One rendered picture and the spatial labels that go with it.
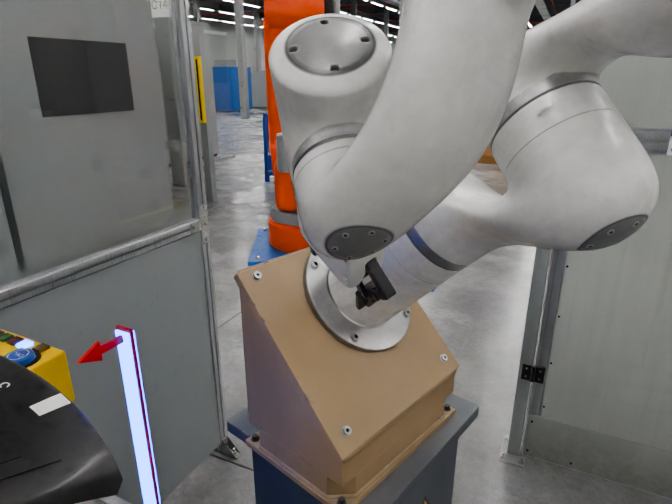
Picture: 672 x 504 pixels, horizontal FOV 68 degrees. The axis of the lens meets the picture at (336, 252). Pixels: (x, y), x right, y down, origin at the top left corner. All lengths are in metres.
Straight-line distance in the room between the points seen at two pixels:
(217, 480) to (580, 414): 1.40
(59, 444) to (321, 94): 0.39
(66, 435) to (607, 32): 0.59
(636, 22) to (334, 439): 0.52
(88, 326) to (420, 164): 1.33
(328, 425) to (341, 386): 0.06
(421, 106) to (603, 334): 1.76
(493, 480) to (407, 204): 1.93
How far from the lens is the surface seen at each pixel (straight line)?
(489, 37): 0.30
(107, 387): 1.65
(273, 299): 0.68
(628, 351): 2.02
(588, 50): 0.52
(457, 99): 0.29
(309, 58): 0.35
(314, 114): 0.34
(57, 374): 0.87
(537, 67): 0.53
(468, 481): 2.15
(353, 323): 0.72
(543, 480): 2.24
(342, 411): 0.67
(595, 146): 0.50
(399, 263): 0.62
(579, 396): 2.11
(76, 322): 1.51
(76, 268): 1.47
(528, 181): 0.51
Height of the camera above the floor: 1.46
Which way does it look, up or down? 20 degrees down
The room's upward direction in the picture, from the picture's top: straight up
